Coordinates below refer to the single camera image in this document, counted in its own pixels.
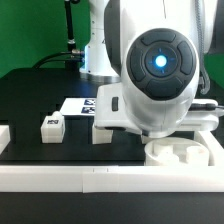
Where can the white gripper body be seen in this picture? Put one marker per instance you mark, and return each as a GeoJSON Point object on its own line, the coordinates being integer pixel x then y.
{"type": "Point", "coordinates": [131, 110]}

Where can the white round stool seat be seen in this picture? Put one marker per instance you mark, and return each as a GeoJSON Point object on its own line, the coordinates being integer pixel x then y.
{"type": "Point", "coordinates": [173, 151]}

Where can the white fiducial marker sheet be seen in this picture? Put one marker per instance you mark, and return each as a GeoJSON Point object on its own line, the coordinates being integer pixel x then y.
{"type": "Point", "coordinates": [78, 107]}

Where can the black vertical pole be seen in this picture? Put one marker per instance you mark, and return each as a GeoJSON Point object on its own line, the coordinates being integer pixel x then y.
{"type": "Point", "coordinates": [71, 44]}

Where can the white U-shaped fence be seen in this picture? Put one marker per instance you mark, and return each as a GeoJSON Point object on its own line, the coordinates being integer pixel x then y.
{"type": "Point", "coordinates": [88, 179]}

